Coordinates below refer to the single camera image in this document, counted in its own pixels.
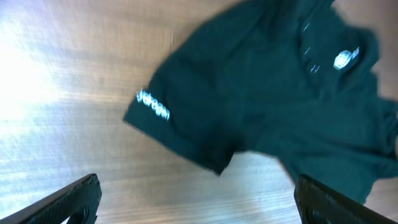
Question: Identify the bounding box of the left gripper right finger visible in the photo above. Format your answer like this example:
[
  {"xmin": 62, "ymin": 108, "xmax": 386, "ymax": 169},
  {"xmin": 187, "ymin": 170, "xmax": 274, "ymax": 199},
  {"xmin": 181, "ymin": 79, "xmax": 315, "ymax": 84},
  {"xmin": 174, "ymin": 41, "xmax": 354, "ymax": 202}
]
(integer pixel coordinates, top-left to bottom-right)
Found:
[{"xmin": 294, "ymin": 175, "xmax": 397, "ymax": 224}]

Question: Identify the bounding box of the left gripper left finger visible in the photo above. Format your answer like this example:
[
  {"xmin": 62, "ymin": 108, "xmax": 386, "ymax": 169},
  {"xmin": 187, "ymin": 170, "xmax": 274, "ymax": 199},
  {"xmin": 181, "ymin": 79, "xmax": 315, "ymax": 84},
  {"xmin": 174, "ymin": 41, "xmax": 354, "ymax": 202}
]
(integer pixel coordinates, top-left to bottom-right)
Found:
[{"xmin": 1, "ymin": 174, "xmax": 102, "ymax": 224}]

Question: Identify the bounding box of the black polo shirt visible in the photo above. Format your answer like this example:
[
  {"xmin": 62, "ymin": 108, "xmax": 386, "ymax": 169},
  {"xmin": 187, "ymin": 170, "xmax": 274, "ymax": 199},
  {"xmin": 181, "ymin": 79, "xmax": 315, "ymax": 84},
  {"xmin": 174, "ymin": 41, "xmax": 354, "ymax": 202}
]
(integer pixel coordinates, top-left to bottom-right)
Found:
[{"xmin": 124, "ymin": 1, "xmax": 397, "ymax": 203}]

